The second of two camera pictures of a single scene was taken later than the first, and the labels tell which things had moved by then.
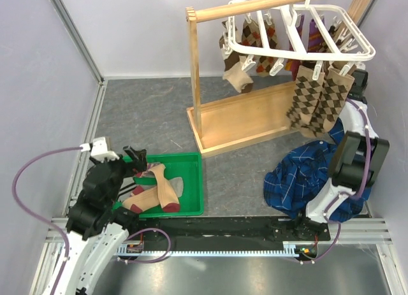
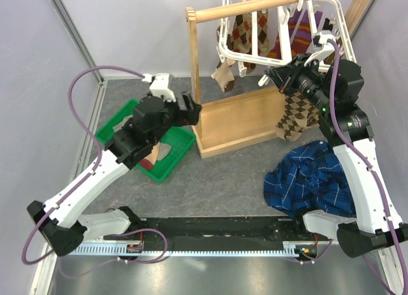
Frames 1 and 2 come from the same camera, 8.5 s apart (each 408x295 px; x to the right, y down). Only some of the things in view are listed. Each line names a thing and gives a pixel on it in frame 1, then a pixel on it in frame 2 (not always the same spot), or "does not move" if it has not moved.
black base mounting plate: x=225 y=231 does not move
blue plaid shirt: x=292 y=184 does not move
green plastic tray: x=187 y=165 → x=180 y=141
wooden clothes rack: x=255 y=117 does not move
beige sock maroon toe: x=164 y=195 → x=147 y=162
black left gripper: x=140 y=157 → x=185 y=117
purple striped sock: x=315 y=37 → x=299 y=30
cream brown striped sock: x=234 y=64 → x=224 y=74
